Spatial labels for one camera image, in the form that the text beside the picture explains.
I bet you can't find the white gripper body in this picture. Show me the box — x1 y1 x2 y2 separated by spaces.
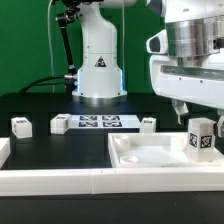
149 54 224 110

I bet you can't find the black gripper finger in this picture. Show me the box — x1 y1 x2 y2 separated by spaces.
217 109 224 138
172 99 189 125

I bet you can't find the white square tabletop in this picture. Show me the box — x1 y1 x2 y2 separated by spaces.
108 132 224 168

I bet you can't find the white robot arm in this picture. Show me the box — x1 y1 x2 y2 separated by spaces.
55 0 224 137

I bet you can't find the white U-shaped obstacle fence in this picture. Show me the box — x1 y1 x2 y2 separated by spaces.
0 135 224 197

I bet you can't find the white marker tag sheet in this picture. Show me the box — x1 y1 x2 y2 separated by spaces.
70 115 140 129

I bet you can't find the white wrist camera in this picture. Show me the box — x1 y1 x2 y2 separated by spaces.
146 30 168 55

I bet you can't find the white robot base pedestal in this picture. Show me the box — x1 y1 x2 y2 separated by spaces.
72 3 127 104

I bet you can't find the black cable bundle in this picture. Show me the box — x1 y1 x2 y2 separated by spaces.
18 6 80 94

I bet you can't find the grey thin cable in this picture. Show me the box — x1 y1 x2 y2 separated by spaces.
47 0 56 94

